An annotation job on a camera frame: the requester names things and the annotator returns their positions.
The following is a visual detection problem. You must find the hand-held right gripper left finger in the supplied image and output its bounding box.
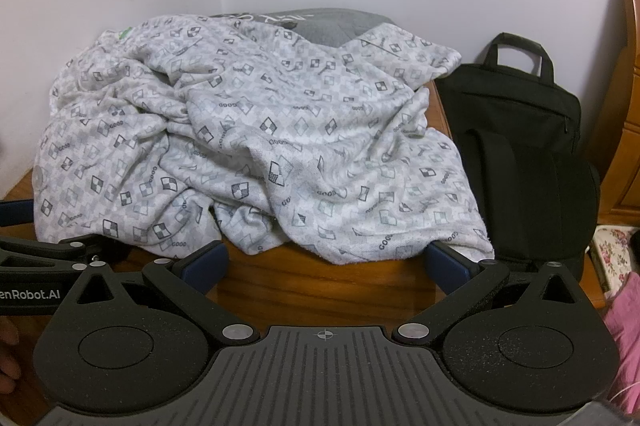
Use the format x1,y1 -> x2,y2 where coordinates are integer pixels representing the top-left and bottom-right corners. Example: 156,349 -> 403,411
64,242 -> 261,347

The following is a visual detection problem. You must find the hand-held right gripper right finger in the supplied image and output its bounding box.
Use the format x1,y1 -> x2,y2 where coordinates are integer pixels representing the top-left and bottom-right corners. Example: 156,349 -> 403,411
425,241 -> 586,348

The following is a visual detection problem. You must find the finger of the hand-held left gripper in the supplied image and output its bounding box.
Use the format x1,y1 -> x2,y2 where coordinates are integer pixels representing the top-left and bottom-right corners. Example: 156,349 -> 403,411
0,236 -> 132,275
0,201 -> 35,227

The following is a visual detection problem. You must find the white patterned pajama top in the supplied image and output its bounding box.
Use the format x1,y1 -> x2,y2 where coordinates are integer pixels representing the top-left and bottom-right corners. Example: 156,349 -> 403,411
32,12 -> 496,267

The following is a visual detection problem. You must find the person's left hand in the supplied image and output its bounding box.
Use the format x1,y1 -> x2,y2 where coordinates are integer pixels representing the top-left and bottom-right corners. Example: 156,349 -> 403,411
0,318 -> 23,379

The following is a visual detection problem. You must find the black laptop bag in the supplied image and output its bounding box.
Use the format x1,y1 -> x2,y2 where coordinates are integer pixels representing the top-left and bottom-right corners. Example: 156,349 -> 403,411
432,32 -> 601,287

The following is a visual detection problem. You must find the white floral cloth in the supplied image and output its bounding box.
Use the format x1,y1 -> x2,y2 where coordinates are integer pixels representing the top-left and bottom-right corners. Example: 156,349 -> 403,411
592,226 -> 640,291

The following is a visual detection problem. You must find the pink cloth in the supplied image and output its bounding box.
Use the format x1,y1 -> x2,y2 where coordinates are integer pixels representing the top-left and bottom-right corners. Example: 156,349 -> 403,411
602,273 -> 640,407

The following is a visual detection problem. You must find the wooden furniture panel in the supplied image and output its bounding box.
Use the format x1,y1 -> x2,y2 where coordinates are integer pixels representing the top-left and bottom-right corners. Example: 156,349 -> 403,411
597,0 -> 640,227

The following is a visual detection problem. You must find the grey printed t-shirt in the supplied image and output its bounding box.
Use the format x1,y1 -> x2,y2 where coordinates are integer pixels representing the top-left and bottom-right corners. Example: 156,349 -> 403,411
210,7 -> 396,49

